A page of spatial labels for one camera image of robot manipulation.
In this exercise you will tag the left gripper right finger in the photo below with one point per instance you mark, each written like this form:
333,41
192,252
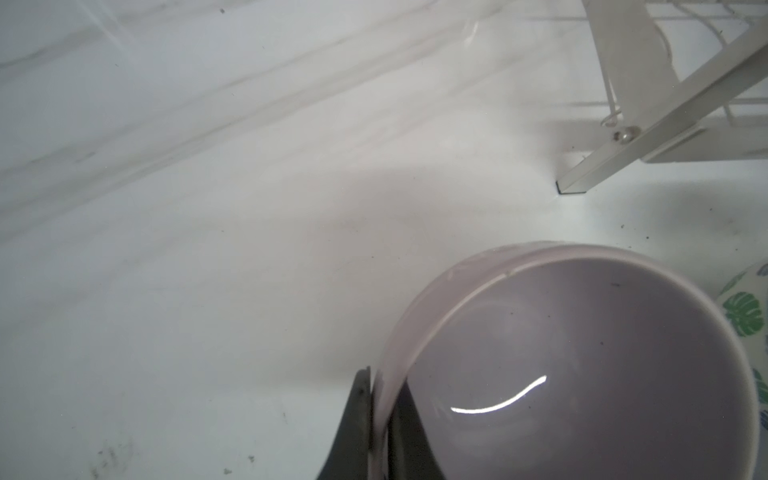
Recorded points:
409,454

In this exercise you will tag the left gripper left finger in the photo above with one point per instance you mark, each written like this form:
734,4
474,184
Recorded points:
348,458

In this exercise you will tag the steel two-tier dish rack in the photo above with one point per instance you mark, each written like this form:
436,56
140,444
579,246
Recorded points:
657,117

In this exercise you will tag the plain lilac ceramic bowl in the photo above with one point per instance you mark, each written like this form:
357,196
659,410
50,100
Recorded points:
553,360

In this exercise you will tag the blue-rimmed leaf bowl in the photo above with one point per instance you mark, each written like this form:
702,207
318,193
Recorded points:
743,300

